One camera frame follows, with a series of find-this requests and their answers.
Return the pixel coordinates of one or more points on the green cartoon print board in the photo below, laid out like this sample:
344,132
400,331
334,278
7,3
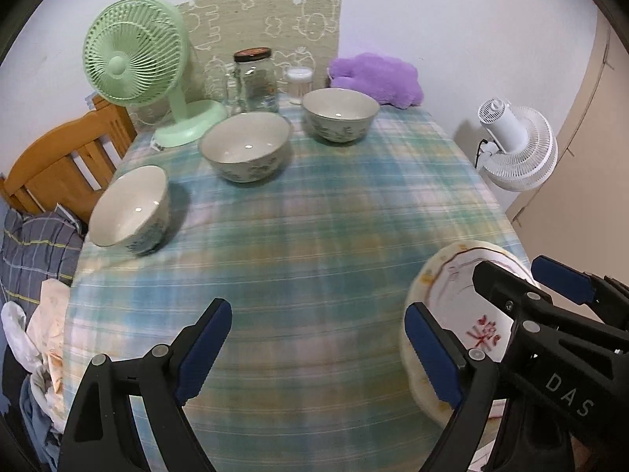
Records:
245,14

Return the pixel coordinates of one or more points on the clear cotton swab container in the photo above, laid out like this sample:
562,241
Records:
299,86

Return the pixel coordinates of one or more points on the wooden bed headboard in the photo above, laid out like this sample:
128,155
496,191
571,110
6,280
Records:
54,162

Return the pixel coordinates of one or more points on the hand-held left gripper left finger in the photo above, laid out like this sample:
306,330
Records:
204,349

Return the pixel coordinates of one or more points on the floral ceramic bowl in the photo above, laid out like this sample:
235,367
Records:
245,140
128,206
339,105

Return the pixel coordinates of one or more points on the plaid tablecloth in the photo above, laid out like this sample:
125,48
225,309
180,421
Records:
304,236

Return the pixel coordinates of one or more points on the purple plush cushion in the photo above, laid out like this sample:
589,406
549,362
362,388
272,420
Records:
378,76

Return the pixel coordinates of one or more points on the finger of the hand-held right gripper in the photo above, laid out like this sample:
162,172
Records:
501,285
565,280

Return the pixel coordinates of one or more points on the white cloth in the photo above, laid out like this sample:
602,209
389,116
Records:
17,334

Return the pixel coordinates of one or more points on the green desk fan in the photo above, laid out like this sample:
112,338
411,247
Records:
128,54

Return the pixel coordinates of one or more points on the scalloped yellow flower plate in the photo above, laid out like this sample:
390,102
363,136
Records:
410,368

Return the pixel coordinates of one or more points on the grey plaid pillow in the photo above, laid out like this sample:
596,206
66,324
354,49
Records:
34,250

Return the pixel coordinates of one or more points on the glass jar with dark lid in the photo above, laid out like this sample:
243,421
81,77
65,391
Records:
255,83

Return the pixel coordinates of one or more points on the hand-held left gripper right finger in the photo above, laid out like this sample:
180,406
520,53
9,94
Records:
432,349

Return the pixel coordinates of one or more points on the peach cloth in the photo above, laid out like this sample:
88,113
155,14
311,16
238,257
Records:
51,334

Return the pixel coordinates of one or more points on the beige door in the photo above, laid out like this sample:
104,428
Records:
589,157

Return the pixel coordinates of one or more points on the blue clothing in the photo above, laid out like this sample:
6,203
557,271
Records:
42,427

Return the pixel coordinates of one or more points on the small red flower plate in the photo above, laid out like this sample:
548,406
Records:
457,300

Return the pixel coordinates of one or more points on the white clip fan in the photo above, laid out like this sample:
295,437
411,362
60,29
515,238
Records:
521,152

